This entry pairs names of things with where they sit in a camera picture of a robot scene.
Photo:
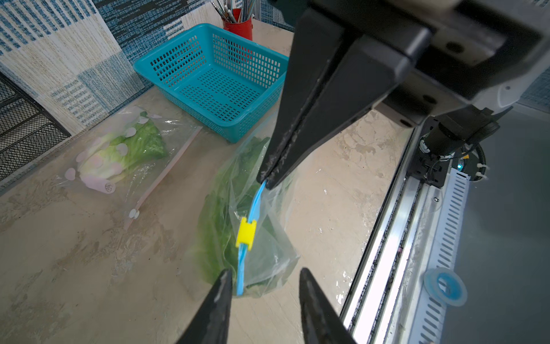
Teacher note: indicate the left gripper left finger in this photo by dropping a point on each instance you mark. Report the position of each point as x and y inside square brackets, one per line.
[211, 322]

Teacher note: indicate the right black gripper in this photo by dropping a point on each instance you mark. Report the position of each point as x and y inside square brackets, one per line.
[349, 56]

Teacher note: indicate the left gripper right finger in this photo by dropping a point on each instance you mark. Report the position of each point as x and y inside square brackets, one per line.
[320, 323]

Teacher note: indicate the blue-zip clear bag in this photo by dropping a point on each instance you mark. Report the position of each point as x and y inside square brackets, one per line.
[266, 256]

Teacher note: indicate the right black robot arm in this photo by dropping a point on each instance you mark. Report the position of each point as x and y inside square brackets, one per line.
[468, 121]

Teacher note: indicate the left chinese cabbage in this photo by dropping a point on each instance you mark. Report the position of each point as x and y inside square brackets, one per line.
[230, 199]

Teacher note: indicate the pink-zip dotted bag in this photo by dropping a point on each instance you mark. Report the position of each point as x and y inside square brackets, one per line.
[128, 195]

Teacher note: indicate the cabbage in dotted bag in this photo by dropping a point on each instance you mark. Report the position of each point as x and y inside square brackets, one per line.
[121, 154]

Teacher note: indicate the red pen cup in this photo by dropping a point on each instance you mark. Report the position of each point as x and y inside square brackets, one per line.
[243, 29]

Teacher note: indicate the teal plastic basket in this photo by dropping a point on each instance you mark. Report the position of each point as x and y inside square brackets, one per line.
[225, 81]

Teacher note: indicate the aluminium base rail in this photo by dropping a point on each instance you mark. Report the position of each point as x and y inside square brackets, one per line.
[419, 228]

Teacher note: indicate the black wire shelf rack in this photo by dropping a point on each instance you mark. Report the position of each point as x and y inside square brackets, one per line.
[27, 129]

